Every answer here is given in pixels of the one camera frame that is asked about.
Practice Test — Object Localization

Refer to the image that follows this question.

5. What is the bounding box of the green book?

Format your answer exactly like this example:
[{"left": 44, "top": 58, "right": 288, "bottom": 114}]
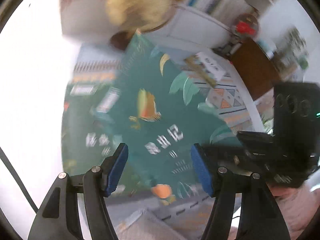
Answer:
[{"left": 61, "top": 83, "right": 123, "bottom": 176}]

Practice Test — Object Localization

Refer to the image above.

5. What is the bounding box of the embroidered round fan on stand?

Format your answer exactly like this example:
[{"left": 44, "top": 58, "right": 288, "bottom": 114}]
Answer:
[{"left": 213, "top": 12, "right": 261, "bottom": 58}]

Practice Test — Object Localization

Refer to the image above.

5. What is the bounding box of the potted green plant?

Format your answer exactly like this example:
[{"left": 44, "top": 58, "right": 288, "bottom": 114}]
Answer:
[{"left": 272, "top": 27, "right": 306, "bottom": 73}]

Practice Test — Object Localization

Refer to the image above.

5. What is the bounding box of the black cable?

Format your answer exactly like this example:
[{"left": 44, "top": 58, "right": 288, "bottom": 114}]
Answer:
[{"left": 0, "top": 147, "right": 40, "bottom": 213}]

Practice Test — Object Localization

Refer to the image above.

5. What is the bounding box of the patterned blue table runner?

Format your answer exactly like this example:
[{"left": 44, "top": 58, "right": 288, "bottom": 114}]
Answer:
[{"left": 71, "top": 44, "right": 253, "bottom": 240}]

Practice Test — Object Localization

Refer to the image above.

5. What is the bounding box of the dark wooden cabinet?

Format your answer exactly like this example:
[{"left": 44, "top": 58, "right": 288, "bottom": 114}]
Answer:
[{"left": 229, "top": 38, "right": 281, "bottom": 101}]

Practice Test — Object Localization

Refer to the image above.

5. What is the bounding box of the antique yellow desk globe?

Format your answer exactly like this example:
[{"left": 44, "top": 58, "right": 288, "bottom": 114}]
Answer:
[{"left": 106, "top": 0, "right": 175, "bottom": 51}]

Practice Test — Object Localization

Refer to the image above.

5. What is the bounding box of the white rabbit hill book two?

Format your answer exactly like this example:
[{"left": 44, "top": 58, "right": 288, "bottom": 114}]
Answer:
[{"left": 184, "top": 52, "right": 226, "bottom": 88}]

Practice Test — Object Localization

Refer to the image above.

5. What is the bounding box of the right hand pink sleeve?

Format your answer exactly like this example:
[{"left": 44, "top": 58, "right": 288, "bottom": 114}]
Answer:
[{"left": 269, "top": 183, "right": 319, "bottom": 239}]

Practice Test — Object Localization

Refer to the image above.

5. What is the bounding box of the white bookshelf with books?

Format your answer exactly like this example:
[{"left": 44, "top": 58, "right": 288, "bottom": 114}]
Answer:
[{"left": 60, "top": 0, "right": 276, "bottom": 51}]

